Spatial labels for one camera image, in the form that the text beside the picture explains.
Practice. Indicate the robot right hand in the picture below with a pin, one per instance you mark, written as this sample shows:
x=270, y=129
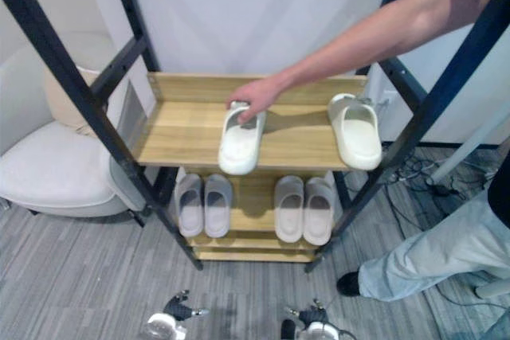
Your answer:
x=312, y=314

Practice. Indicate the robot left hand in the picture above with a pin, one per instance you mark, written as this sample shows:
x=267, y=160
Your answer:
x=179, y=308

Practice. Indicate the person's hand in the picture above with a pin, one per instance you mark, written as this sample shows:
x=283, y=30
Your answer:
x=257, y=95

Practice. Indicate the cream foam slipper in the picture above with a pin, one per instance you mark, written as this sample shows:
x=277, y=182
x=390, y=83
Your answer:
x=358, y=153
x=239, y=153

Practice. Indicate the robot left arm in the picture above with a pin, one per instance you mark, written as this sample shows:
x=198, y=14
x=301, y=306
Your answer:
x=161, y=328

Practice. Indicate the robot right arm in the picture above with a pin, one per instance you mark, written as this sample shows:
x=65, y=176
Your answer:
x=318, y=332

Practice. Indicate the person's black shoe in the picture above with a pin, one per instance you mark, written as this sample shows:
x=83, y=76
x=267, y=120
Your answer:
x=347, y=284

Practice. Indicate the large wooden rack shelf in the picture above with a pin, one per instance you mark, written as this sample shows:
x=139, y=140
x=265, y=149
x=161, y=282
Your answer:
x=187, y=133

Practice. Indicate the narrow wooden rack shelf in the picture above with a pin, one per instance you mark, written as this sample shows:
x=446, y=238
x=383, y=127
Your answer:
x=255, y=255

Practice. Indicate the medium wooden rack shelf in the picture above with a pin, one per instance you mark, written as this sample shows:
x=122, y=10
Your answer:
x=251, y=200

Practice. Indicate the beige foam slipper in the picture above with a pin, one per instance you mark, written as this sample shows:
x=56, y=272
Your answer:
x=318, y=226
x=287, y=224

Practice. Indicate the grey foam slipper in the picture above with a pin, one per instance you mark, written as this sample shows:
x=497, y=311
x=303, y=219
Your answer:
x=189, y=216
x=217, y=218

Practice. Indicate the person's leg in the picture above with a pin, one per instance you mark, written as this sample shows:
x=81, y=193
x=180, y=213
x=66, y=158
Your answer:
x=438, y=252

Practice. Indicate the white table foot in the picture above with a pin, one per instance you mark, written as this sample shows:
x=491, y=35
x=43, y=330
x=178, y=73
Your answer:
x=494, y=288

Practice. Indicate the white upholstered armchair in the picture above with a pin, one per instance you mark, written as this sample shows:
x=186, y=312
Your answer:
x=52, y=169

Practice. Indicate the beige cushion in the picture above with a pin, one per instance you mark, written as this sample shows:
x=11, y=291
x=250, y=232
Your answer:
x=61, y=105

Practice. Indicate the white slanted table leg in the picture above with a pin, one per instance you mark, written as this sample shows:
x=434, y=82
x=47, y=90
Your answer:
x=466, y=149

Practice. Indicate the black metal shoe rack frame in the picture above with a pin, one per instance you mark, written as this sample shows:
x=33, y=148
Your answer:
x=79, y=89

